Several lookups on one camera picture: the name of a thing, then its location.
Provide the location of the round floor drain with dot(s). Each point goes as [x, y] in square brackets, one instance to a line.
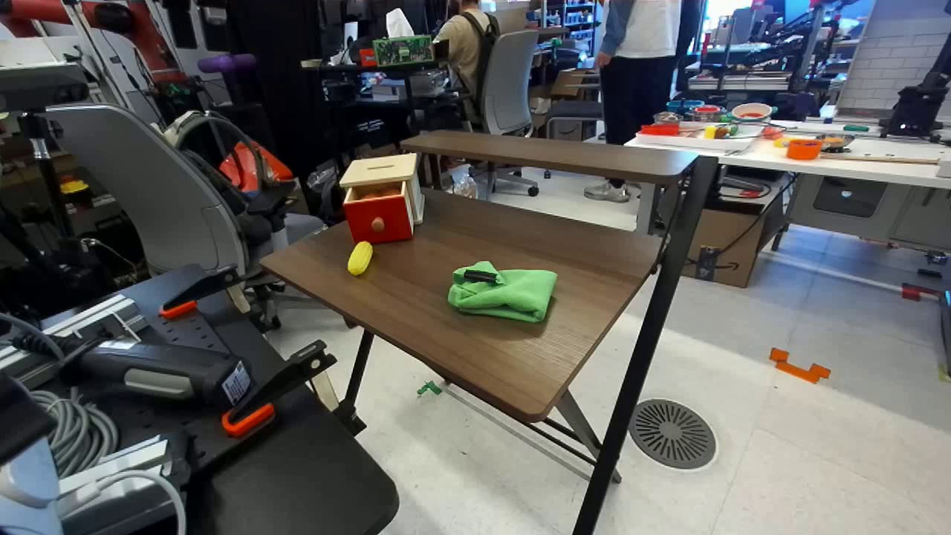
[672, 436]

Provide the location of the black clamp with orange tips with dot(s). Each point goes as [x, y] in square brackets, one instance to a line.
[259, 406]

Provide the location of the orange bowl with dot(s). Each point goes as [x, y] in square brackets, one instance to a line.
[803, 150]

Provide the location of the orange floor marker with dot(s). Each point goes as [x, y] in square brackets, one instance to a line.
[810, 373]

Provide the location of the grey office chair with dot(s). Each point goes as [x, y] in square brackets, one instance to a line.
[184, 211]

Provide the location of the brown wooden desk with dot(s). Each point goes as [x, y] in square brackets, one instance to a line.
[520, 370]

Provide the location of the green folded cloth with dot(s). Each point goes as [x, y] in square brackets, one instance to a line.
[504, 292]

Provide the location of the white work table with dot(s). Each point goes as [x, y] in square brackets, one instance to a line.
[917, 177]

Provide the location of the orange black backpack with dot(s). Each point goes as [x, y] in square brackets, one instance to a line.
[250, 167]

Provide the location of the person in white shirt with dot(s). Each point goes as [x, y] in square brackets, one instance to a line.
[638, 60]

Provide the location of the cardboard box under table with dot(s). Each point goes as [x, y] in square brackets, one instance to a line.
[733, 235]

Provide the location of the grey swivel chair background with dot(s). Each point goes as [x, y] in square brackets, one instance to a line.
[505, 101]

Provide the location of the yellow oval object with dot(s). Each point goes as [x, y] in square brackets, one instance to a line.
[360, 257]

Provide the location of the seated person with backpack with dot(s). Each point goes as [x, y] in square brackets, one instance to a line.
[467, 40]

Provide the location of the wooden box with red drawer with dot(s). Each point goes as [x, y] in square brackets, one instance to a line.
[382, 198]

